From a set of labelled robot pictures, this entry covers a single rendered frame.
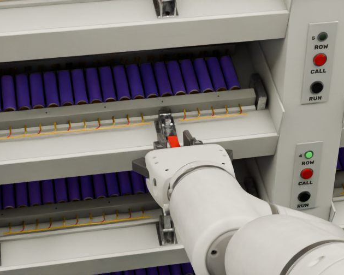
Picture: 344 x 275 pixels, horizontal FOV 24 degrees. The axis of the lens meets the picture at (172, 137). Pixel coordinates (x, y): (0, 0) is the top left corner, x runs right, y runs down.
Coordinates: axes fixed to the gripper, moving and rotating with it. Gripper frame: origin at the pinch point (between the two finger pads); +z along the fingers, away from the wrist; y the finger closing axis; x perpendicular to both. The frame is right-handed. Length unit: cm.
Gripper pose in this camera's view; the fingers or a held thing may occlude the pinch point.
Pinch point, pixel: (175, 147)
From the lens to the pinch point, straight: 105.3
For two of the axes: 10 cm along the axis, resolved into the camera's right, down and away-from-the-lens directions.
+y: 9.8, -1.0, 1.5
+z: -1.8, -3.3, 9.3
